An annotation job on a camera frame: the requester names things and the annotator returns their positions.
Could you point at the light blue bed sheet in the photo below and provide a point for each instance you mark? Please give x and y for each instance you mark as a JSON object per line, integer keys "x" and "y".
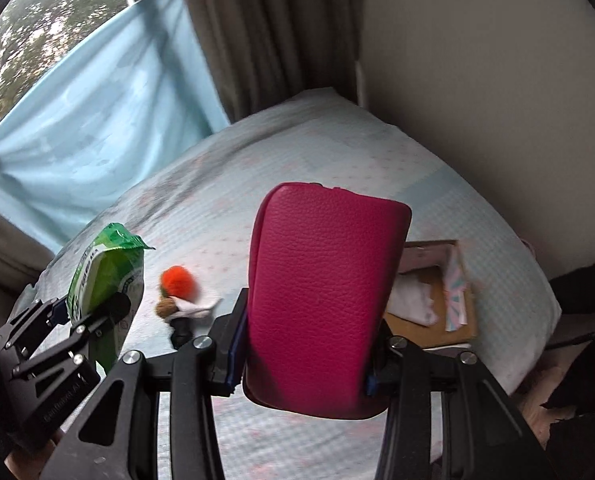
{"x": 200, "y": 209}

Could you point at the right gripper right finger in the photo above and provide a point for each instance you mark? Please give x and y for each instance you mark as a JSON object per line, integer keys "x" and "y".
{"x": 448, "y": 417}

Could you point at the pink cardboard box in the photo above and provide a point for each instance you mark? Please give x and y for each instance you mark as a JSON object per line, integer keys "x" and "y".
{"x": 439, "y": 263}

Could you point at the light blue hanging cloth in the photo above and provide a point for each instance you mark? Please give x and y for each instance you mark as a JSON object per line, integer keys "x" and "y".
{"x": 122, "y": 105}

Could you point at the window with trees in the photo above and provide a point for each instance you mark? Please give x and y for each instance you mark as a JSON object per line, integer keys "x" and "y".
{"x": 36, "y": 34}

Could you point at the black sock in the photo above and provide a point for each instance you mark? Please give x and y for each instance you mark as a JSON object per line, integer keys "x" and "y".
{"x": 182, "y": 331}

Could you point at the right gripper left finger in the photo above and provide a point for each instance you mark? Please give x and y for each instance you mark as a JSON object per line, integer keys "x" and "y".
{"x": 114, "y": 436}

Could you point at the magenta leather pouch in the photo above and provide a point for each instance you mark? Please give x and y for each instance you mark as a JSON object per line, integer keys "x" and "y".
{"x": 323, "y": 262}

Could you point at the left brown curtain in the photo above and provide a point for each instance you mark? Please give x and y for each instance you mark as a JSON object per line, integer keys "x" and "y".
{"x": 22, "y": 259}

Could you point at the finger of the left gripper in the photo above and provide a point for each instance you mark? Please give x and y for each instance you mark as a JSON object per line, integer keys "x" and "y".
{"x": 25, "y": 331}
{"x": 92, "y": 327}

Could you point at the brown curtain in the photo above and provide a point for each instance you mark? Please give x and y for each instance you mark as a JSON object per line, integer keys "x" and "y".
{"x": 22, "y": 259}
{"x": 263, "y": 52}

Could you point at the green wet wipes pack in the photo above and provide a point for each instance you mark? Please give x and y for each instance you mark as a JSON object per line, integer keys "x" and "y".
{"x": 113, "y": 262}

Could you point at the white paper in box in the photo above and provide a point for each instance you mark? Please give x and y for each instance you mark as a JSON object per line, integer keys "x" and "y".
{"x": 411, "y": 300}

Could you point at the orange pompom plush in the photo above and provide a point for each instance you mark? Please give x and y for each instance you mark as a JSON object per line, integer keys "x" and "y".
{"x": 178, "y": 282}

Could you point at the brown fuzzy plush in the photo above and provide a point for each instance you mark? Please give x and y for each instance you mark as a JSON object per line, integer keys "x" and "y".
{"x": 166, "y": 307}

